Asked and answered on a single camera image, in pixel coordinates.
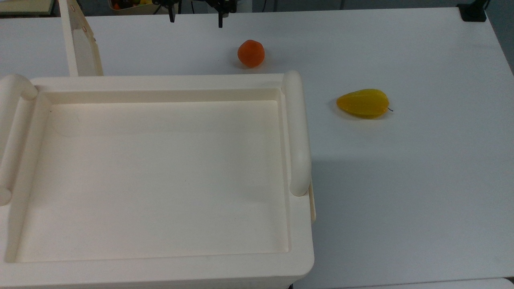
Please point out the orange toy fruit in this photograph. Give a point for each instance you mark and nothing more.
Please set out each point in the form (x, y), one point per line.
(251, 53)

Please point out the cream cabinet door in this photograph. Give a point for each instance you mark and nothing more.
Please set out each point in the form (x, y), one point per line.
(84, 52)

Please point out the wooden board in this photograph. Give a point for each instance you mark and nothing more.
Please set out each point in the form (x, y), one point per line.
(26, 6)

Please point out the yellow starfruit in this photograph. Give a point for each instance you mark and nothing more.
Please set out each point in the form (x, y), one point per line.
(363, 103)

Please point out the cream plastic cabinet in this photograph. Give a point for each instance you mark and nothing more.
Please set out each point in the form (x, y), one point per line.
(160, 180)

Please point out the bin with toy fruits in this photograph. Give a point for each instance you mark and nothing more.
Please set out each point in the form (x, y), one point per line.
(128, 7)

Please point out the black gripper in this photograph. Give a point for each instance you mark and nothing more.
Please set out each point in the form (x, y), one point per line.
(217, 4)

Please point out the black table clamp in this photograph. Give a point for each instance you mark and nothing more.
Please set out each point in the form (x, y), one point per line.
(473, 13)

